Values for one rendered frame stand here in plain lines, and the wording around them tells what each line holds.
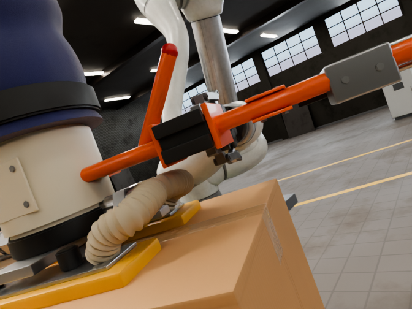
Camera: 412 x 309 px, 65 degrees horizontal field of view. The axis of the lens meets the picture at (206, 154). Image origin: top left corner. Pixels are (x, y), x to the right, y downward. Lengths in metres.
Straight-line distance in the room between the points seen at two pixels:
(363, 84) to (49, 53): 0.41
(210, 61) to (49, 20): 0.67
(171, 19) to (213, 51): 0.23
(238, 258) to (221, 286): 0.05
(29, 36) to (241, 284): 0.42
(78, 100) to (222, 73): 0.72
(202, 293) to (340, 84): 0.26
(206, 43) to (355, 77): 0.79
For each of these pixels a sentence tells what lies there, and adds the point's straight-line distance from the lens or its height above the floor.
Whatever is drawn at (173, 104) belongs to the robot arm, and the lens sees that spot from 0.85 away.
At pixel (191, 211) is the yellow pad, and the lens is 0.57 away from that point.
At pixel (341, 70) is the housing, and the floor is 1.08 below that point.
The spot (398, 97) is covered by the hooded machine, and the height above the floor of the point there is 0.49.
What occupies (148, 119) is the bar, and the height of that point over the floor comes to 1.11.
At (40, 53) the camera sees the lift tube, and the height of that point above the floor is 1.25.
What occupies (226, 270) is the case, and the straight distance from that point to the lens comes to 0.30.
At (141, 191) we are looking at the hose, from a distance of 0.40.
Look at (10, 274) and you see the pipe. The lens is 0.49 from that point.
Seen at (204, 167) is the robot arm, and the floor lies 1.00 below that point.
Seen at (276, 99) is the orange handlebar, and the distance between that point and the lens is 0.40.
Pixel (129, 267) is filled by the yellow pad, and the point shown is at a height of 0.96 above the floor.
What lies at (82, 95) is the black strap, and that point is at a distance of 0.52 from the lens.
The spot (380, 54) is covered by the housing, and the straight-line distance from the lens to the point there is 0.41.
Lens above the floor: 1.06
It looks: 2 degrees down
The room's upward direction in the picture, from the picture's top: 20 degrees counter-clockwise
